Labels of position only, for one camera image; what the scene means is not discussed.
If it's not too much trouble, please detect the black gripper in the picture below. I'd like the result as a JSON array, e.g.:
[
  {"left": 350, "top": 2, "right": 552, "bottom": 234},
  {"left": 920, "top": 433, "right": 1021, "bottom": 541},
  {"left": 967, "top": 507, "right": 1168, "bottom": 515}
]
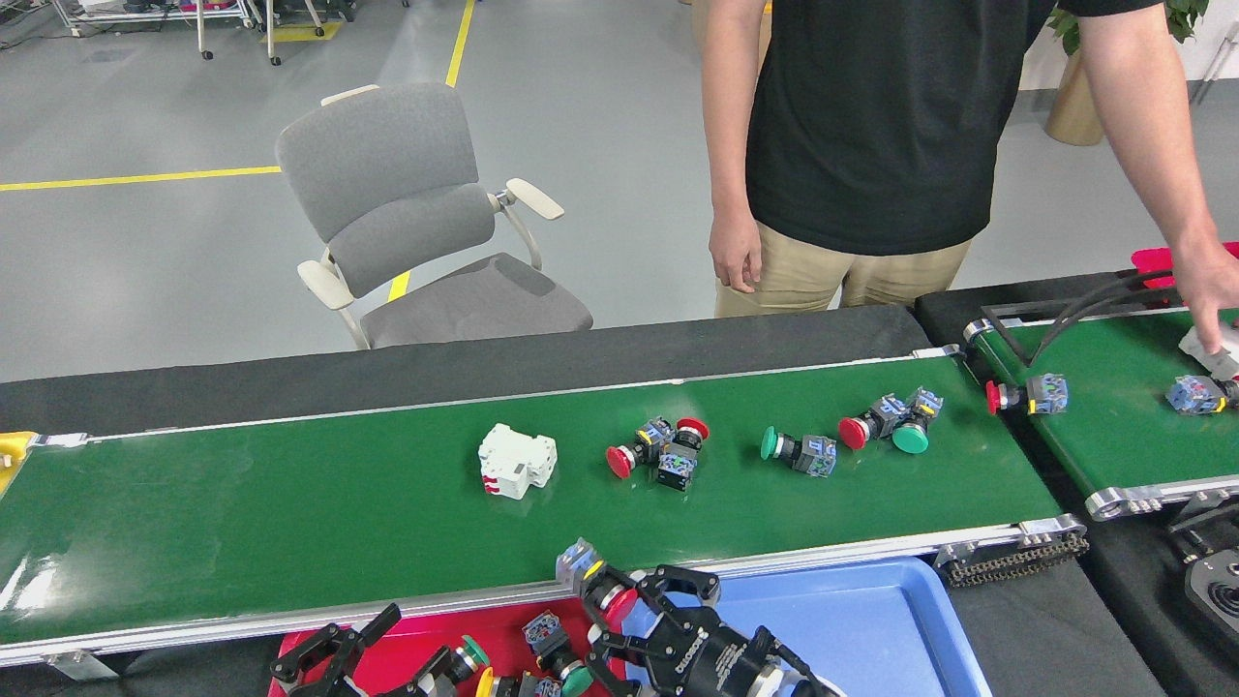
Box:
[{"left": 380, "top": 564, "right": 777, "bottom": 697}]

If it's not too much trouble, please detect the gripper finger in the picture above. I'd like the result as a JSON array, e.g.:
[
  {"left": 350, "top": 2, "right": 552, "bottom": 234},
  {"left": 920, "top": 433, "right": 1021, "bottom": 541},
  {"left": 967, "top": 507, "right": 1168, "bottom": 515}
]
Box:
[{"left": 269, "top": 602, "right": 404, "bottom": 697}]

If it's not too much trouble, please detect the green mushroom push button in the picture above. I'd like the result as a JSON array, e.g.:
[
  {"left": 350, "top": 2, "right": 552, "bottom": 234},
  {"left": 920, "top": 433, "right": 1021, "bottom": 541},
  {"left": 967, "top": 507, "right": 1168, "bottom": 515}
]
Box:
[
  {"left": 760, "top": 426, "right": 839, "bottom": 479},
  {"left": 891, "top": 387, "right": 945, "bottom": 456},
  {"left": 443, "top": 634, "right": 492, "bottom": 681},
  {"left": 523, "top": 610, "right": 596, "bottom": 697}
]

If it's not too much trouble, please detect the red plastic tray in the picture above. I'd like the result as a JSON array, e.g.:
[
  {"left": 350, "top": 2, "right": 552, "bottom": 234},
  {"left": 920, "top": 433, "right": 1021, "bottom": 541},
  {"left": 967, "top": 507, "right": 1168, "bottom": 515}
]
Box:
[
  {"left": 1131, "top": 242, "right": 1239, "bottom": 291},
  {"left": 266, "top": 620, "right": 630, "bottom": 697}
]

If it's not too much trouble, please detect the long green conveyor belt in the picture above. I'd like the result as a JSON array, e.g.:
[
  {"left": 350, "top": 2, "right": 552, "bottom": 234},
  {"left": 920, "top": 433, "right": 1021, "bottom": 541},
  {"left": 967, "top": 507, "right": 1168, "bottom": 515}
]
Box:
[{"left": 0, "top": 344, "right": 1090, "bottom": 669}]

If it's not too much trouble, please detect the blue plastic tray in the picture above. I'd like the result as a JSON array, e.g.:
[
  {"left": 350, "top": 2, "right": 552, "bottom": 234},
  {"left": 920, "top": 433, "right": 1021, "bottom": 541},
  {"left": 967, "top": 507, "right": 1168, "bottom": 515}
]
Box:
[{"left": 619, "top": 555, "right": 993, "bottom": 697}]

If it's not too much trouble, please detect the short green conveyor belt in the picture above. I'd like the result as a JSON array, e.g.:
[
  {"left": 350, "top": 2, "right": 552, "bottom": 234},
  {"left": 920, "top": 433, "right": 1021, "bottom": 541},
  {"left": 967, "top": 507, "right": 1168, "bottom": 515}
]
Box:
[{"left": 963, "top": 305, "right": 1239, "bottom": 522}]

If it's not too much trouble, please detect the person's right hand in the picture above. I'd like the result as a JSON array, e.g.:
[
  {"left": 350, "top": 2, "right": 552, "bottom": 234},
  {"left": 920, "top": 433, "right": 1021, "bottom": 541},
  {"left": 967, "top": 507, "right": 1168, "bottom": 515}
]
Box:
[{"left": 707, "top": 206, "right": 766, "bottom": 294}]

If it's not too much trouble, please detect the person's left hand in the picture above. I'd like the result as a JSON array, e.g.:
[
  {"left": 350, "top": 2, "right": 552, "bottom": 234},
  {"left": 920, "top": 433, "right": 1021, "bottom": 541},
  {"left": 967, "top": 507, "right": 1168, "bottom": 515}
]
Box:
[{"left": 1166, "top": 239, "right": 1239, "bottom": 355}]

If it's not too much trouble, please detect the yellow mushroom push button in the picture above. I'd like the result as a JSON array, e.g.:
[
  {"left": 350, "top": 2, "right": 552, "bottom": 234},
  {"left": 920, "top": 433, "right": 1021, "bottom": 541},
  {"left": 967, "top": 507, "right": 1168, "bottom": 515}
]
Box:
[{"left": 474, "top": 666, "right": 564, "bottom": 697}]

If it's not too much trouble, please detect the yellow plastic bin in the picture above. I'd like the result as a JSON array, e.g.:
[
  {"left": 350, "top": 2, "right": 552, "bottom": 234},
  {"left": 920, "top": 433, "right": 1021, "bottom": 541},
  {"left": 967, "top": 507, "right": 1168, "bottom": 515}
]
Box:
[{"left": 0, "top": 431, "right": 40, "bottom": 500}]

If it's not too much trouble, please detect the grey office chair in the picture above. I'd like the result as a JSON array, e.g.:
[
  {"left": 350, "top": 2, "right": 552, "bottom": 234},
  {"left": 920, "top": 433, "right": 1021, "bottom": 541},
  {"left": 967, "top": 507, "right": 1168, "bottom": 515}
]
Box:
[{"left": 275, "top": 82, "right": 594, "bottom": 351}]

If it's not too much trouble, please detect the person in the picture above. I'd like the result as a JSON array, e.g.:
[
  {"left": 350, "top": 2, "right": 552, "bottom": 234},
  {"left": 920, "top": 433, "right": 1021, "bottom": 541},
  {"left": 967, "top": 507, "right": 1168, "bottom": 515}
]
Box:
[{"left": 699, "top": 0, "right": 1239, "bottom": 320}]

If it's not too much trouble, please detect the white wheeled stand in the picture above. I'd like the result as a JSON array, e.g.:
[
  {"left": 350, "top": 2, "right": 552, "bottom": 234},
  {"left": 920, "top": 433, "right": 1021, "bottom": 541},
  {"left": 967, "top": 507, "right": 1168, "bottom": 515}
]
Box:
[{"left": 263, "top": 0, "right": 325, "bottom": 67}]

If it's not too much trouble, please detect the black joystick controller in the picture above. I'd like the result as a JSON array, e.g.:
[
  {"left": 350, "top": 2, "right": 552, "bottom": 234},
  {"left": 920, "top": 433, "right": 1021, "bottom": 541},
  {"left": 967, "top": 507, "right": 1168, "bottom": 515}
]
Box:
[{"left": 1186, "top": 547, "right": 1239, "bottom": 648}]

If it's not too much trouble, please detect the white wheeled shelf cart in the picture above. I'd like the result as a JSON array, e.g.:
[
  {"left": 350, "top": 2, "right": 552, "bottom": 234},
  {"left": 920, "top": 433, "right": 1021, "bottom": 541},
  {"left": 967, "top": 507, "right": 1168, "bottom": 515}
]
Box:
[{"left": 53, "top": 0, "right": 257, "bottom": 61}]

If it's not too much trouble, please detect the potted green plant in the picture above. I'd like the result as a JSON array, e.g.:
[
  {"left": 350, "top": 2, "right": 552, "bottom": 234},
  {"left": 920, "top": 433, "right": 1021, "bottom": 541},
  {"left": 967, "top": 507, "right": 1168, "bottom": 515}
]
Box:
[{"left": 1043, "top": 0, "right": 1211, "bottom": 148}]

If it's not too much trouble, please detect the conveyor drive chain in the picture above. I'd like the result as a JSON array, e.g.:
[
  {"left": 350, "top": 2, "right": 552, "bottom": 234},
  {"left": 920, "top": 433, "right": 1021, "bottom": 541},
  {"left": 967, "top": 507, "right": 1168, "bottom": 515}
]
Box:
[{"left": 939, "top": 532, "right": 1090, "bottom": 587}]

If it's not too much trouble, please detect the black angled guide bracket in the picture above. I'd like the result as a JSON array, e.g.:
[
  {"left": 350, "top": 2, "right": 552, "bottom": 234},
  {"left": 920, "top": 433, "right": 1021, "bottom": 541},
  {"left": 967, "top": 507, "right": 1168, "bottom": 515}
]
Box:
[{"left": 982, "top": 271, "right": 1184, "bottom": 365}]

